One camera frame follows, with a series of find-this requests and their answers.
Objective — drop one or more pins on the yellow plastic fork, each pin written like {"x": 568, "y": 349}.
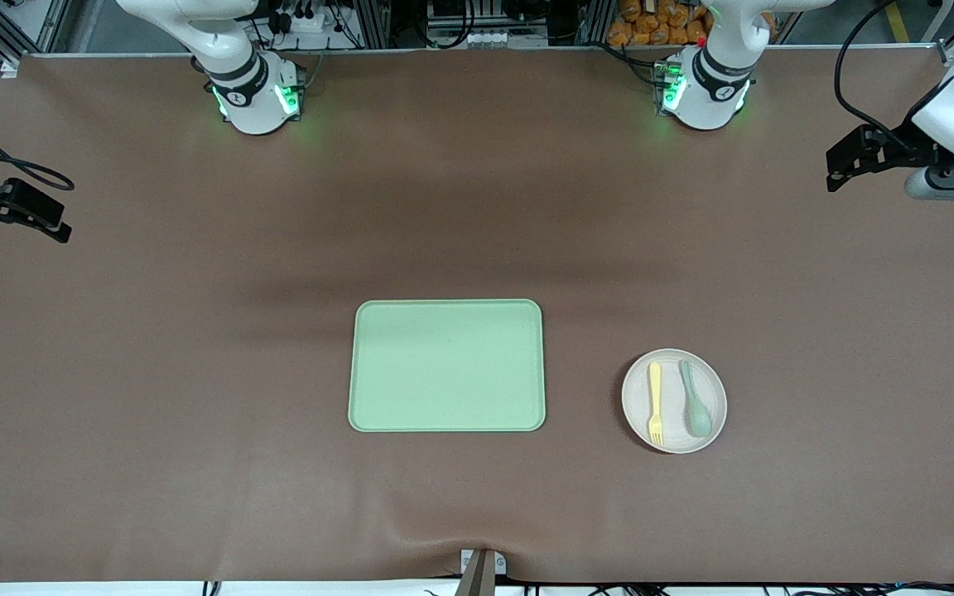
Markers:
{"x": 655, "y": 397}

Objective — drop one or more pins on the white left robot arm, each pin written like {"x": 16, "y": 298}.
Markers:
{"x": 713, "y": 91}

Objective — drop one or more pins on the white terminal block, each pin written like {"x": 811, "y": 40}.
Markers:
{"x": 493, "y": 38}

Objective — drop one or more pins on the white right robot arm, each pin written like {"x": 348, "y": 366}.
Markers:
{"x": 253, "y": 91}

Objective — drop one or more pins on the aluminium frame post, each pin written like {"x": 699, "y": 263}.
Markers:
{"x": 595, "y": 21}
{"x": 373, "y": 25}

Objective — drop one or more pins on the white power strip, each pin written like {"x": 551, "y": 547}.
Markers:
{"x": 299, "y": 21}

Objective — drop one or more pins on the orange packaged goods pile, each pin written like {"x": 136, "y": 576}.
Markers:
{"x": 651, "y": 21}

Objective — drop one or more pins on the metal table edge clamp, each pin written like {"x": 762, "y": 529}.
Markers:
{"x": 481, "y": 575}

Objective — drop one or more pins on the brown table mat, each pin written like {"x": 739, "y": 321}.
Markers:
{"x": 195, "y": 372}

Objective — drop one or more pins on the pale green plastic spoon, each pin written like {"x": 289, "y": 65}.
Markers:
{"x": 699, "y": 418}

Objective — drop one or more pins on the light green rectangular tray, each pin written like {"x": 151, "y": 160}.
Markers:
{"x": 444, "y": 368}

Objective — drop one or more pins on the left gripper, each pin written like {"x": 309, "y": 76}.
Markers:
{"x": 901, "y": 142}

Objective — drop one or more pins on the beige round plate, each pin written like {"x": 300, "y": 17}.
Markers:
{"x": 672, "y": 430}

